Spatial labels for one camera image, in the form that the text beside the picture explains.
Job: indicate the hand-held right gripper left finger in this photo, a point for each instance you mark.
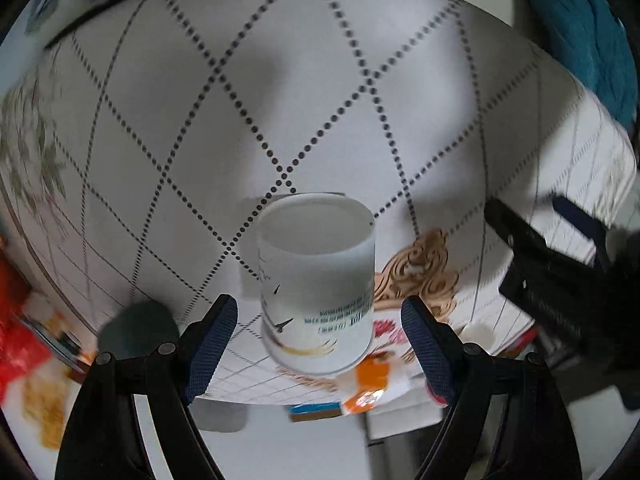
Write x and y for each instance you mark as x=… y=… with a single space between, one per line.
x=212 y=347

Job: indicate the small blue and brown box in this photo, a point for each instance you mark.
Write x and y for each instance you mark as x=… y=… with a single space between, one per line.
x=315 y=412

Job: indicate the white dotted-pattern tablecloth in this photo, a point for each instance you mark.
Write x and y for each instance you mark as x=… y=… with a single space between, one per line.
x=200 y=135

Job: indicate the white printed cup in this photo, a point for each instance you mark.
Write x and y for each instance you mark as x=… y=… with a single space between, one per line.
x=317 y=285

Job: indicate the teal cloth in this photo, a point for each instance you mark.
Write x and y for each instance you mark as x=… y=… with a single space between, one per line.
x=575 y=30

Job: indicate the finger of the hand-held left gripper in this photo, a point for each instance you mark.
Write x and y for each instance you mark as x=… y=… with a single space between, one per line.
x=512 y=225
x=580 y=217

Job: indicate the dark grey round object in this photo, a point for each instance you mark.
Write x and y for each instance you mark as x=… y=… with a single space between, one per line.
x=137 y=330

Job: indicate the orange and white packet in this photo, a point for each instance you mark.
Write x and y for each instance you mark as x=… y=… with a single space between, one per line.
x=372 y=385

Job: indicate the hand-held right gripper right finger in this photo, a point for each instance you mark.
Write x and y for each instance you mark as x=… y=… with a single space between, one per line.
x=425 y=347

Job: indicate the red plastic bag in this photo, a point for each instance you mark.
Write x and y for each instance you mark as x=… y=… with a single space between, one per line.
x=20 y=325

